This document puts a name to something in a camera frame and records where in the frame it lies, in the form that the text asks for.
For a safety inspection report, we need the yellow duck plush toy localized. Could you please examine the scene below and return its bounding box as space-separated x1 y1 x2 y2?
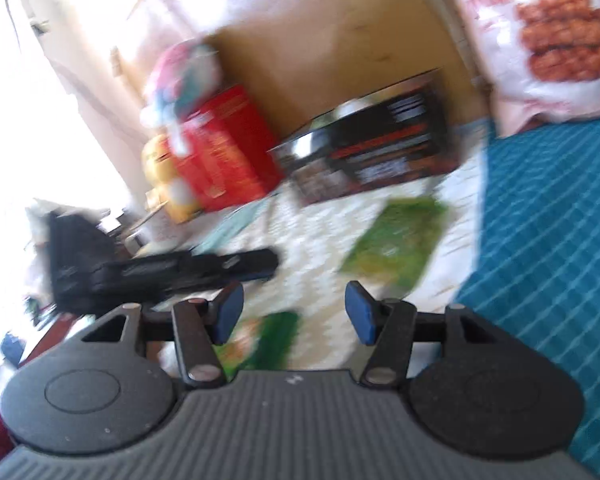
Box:
141 135 203 224

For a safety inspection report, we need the light green snack packet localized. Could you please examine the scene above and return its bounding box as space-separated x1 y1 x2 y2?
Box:
340 196 451 291

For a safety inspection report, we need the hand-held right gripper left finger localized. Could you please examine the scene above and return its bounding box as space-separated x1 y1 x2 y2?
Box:
82 281 244 388

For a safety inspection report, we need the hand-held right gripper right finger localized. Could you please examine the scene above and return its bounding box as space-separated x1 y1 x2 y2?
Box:
345 281 507 388

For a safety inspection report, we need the black printed cardboard box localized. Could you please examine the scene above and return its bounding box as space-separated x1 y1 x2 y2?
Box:
267 67 463 208

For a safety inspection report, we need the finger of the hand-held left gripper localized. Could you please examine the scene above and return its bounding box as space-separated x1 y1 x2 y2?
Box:
120 247 280 295

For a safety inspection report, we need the pastel pink blue plush toy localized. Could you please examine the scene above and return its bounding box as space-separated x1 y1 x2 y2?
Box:
140 40 223 156

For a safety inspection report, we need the wooden headboard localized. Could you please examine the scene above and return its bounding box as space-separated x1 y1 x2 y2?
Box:
125 0 476 146

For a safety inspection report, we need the teal patterned blanket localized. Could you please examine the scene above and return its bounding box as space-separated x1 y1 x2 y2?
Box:
452 115 600 476

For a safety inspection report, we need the red gift box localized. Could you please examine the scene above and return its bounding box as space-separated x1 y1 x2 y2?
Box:
167 85 286 213

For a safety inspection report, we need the green snack packet orange picture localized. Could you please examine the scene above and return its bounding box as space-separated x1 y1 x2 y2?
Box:
215 310 301 372

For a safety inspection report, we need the large pink snack bag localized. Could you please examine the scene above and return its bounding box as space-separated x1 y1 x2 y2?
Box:
420 0 600 138

